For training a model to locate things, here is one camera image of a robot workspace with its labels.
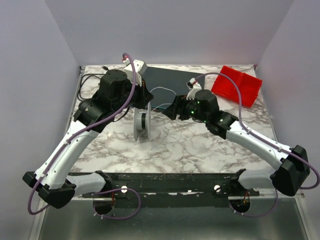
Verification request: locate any dark blue network switch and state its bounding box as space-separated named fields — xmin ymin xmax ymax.
xmin=142 ymin=65 xmax=205 ymax=111

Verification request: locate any white cable spool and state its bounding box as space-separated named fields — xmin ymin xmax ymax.
xmin=133 ymin=102 xmax=152 ymax=142

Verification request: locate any thin white wire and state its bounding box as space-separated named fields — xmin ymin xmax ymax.
xmin=149 ymin=86 xmax=178 ymax=143

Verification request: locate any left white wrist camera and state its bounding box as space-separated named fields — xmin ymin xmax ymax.
xmin=122 ymin=59 xmax=148 ymax=87

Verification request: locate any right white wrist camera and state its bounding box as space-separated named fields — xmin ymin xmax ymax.
xmin=186 ymin=78 xmax=202 ymax=100

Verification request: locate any aluminium rail frame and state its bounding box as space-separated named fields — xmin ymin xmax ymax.
xmin=27 ymin=184 xmax=311 ymax=240

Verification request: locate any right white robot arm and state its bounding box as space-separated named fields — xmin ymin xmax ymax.
xmin=162 ymin=90 xmax=310 ymax=197

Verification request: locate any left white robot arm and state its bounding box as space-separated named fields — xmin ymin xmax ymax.
xmin=22 ymin=69 xmax=153 ymax=209

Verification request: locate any black usb cable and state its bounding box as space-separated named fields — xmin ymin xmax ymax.
xmin=77 ymin=65 xmax=111 ymax=102

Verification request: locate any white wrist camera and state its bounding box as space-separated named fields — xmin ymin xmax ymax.
xmin=122 ymin=59 xmax=148 ymax=87
xmin=186 ymin=78 xmax=202 ymax=100

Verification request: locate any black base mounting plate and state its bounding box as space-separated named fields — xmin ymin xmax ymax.
xmin=83 ymin=170 xmax=259 ymax=208

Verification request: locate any red plastic bin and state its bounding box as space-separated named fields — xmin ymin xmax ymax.
xmin=211 ymin=65 xmax=263 ymax=108

